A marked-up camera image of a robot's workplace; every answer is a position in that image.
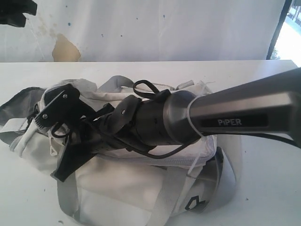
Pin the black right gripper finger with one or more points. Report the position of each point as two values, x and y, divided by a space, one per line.
74 156

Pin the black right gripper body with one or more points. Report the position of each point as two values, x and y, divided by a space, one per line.
86 139

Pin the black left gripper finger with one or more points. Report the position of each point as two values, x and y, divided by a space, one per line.
12 11

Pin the white grey duffel bag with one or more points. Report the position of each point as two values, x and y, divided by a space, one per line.
119 187

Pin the right robot arm black grey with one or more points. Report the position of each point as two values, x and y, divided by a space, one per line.
160 124

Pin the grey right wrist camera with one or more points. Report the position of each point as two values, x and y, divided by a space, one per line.
59 102

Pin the white cable tie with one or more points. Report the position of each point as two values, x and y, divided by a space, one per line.
207 142

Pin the black window frame post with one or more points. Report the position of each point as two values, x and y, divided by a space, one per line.
282 17

